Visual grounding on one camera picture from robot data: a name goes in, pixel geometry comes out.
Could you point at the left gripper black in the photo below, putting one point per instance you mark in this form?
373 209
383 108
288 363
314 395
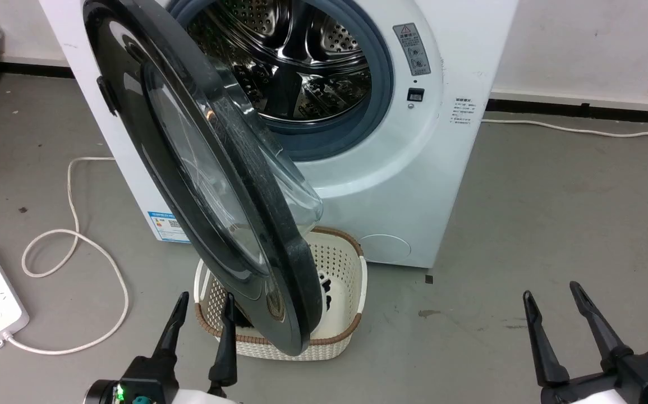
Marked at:
144 379

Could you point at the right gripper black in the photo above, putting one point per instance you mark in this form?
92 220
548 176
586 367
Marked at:
638 379

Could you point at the black round glass washer door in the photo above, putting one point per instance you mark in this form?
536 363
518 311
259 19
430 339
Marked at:
150 112

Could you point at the white front-load washing machine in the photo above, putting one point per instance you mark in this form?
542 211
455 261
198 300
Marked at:
413 179

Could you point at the blue white energy label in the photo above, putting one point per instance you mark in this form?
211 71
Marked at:
165 224

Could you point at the dark clothing item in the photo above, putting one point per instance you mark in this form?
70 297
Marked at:
325 289

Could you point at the white perforated basket brown rim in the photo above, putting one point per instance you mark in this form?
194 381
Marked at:
343 280

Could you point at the grey warning sticker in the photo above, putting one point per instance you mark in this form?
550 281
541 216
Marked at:
412 49

